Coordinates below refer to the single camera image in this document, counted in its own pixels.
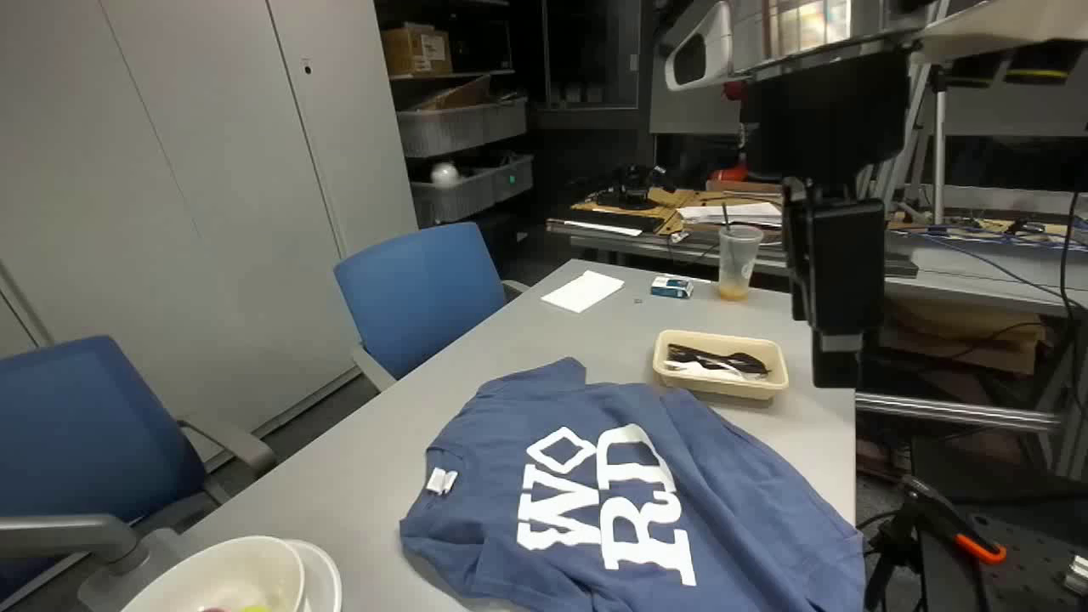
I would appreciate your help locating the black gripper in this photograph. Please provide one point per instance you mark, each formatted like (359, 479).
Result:
(849, 274)

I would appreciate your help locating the blue printed t-shirt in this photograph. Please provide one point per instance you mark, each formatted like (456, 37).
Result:
(735, 499)

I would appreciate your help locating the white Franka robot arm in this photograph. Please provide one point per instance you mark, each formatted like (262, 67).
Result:
(697, 51)

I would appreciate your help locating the clear plastic cup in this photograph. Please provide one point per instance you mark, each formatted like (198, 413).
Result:
(739, 268)

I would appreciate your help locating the flat brown cardboard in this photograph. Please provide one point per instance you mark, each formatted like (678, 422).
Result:
(962, 341)

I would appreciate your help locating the grey cluttered workbench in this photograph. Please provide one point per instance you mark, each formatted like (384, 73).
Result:
(987, 277)

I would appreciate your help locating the grey metal tripod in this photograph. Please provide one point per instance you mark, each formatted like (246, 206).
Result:
(941, 149)

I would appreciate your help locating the black plastic cutlery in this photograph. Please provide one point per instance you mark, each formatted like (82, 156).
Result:
(715, 360)

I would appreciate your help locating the beige rectangular tray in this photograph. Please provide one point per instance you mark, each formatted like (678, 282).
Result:
(718, 388)

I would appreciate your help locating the small blue box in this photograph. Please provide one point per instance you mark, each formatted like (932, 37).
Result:
(672, 287)

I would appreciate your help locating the brown cardboard pieces pile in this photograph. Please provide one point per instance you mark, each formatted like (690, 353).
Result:
(635, 210)

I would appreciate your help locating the white paper sheet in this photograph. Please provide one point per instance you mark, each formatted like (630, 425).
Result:
(584, 289)

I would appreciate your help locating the black perforated breadboard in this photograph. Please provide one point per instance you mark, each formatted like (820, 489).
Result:
(1020, 591)

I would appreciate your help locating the grey plastic storage bin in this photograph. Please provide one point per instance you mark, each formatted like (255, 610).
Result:
(478, 190)
(459, 126)

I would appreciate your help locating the small silver metal part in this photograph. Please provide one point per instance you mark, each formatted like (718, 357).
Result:
(1076, 576)

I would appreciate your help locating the white round object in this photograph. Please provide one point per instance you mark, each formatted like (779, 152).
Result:
(443, 176)

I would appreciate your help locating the blue office chair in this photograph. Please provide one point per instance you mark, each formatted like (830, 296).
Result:
(79, 431)
(421, 289)

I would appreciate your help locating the dark metal shelf rack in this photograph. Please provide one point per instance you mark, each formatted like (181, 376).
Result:
(465, 78)

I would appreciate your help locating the brown cardboard box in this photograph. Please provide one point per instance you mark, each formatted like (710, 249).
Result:
(417, 51)

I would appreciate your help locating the white plate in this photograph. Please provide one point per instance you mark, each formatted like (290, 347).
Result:
(325, 580)

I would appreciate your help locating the white tall cabinet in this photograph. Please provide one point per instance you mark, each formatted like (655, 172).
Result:
(171, 172)

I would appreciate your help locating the white bowl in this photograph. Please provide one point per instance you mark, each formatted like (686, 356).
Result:
(227, 566)

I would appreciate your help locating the aluminium profile rail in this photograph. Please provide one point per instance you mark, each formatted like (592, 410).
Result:
(962, 413)

